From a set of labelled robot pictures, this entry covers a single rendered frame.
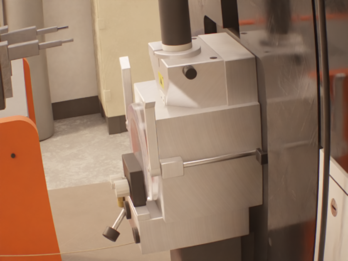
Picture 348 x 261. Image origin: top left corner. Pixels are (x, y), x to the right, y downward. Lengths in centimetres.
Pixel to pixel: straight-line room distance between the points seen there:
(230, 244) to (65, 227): 93
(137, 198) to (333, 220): 25
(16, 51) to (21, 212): 49
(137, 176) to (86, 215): 99
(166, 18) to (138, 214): 17
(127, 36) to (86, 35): 42
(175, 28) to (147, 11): 316
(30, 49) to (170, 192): 17
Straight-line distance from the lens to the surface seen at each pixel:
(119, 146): 385
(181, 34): 65
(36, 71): 391
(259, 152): 65
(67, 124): 420
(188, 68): 63
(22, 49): 62
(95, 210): 169
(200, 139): 65
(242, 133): 66
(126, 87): 73
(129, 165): 69
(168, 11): 65
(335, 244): 50
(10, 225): 109
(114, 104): 391
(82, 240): 157
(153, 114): 62
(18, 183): 106
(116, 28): 381
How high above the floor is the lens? 148
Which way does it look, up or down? 22 degrees down
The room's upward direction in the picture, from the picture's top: 5 degrees counter-clockwise
